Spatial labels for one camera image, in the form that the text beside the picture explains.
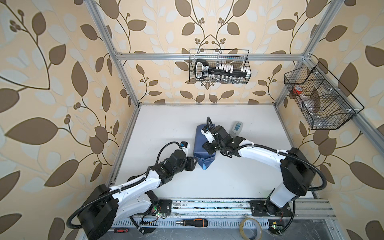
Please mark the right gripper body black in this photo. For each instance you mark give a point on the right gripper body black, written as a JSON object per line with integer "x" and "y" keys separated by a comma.
{"x": 213, "y": 146}

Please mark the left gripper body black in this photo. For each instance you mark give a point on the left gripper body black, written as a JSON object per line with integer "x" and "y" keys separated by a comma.
{"x": 188, "y": 165}

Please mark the light blue wrapping paper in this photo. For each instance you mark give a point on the light blue wrapping paper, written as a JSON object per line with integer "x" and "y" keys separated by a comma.
{"x": 203, "y": 158}

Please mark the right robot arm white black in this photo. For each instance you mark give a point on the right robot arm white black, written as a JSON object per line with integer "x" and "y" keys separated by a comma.
{"x": 299, "y": 176}

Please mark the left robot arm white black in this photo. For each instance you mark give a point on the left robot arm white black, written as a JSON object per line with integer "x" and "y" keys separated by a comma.
{"x": 106, "y": 205}

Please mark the grey tape dispenser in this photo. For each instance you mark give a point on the grey tape dispenser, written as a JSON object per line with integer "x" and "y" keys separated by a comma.
{"x": 236, "y": 129}

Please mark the black orange screwdriver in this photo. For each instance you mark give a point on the black orange screwdriver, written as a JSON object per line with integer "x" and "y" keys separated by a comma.
{"x": 198, "y": 223}

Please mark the clear tape roll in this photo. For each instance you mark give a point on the clear tape roll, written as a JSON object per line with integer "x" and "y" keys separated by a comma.
{"x": 250, "y": 229}

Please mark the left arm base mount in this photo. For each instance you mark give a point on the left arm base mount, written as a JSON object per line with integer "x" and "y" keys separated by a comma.
{"x": 161, "y": 209}

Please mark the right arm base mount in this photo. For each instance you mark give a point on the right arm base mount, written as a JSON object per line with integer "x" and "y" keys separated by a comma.
{"x": 263, "y": 208}

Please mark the black socket set rail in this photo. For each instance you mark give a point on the black socket set rail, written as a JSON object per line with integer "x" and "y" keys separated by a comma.
{"x": 202, "y": 70}

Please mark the back wire basket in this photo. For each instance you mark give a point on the back wire basket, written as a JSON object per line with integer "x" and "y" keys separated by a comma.
{"x": 235, "y": 57}

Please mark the wire basket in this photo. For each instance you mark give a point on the wire basket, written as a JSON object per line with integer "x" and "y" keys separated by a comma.
{"x": 235, "y": 57}
{"x": 326, "y": 103}

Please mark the red handled ratchet wrench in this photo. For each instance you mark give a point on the red handled ratchet wrench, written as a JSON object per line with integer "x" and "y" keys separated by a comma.
{"x": 121, "y": 230}

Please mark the right wire basket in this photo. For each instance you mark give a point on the right wire basket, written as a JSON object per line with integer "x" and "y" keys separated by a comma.
{"x": 326, "y": 103}

